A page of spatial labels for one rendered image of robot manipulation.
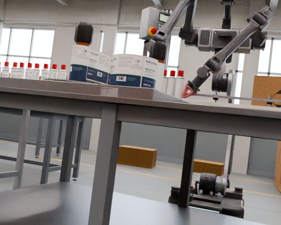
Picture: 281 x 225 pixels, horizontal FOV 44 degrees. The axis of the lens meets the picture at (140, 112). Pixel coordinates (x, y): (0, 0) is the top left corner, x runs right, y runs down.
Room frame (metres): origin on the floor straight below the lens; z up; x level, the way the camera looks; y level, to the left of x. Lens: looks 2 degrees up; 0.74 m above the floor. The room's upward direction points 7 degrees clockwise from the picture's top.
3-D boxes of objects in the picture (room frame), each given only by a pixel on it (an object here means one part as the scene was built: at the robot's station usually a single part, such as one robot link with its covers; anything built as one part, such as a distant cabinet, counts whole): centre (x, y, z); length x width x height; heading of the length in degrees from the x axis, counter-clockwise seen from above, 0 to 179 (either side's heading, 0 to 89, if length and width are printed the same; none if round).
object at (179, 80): (2.03, -0.21, 0.98); 0.05 x 0.05 x 0.20
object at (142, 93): (1.72, 0.20, 0.86); 0.80 x 0.67 x 0.05; 67
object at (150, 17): (2.20, -0.03, 1.38); 0.17 x 0.10 x 0.19; 122
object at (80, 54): (1.60, 0.30, 1.04); 0.09 x 0.09 x 0.29
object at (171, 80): (2.06, -0.16, 0.98); 0.05 x 0.05 x 0.20
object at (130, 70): (1.51, 0.05, 0.95); 0.20 x 0.20 x 0.14
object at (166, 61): (2.23, -0.11, 1.17); 0.04 x 0.04 x 0.67; 67
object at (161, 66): (1.79, -0.05, 1.03); 0.09 x 0.09 x 0.30
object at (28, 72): (2.48, 0.83, 0.98); 0.05 x 0.05 x 0.20
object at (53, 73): (2.39, 0.63, 0.98); 0.05 x 0.05 x 0.20
